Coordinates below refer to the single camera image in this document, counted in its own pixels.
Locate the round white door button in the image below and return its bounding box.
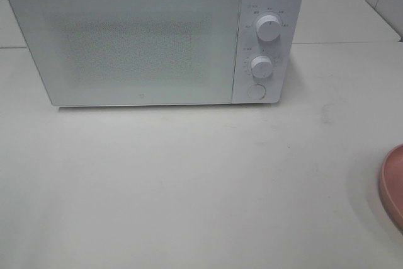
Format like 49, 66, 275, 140
247, 84, 266, 100

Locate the pink round plate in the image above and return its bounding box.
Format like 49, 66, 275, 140
378, 144, 402, 231

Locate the white microwave door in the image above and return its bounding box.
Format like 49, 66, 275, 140
9, 0, 240, 106

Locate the lower white timer knob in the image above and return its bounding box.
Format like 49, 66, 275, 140
251, 55, 274, 79

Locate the upper white power knob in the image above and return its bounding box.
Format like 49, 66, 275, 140
255, 13, 281, 42

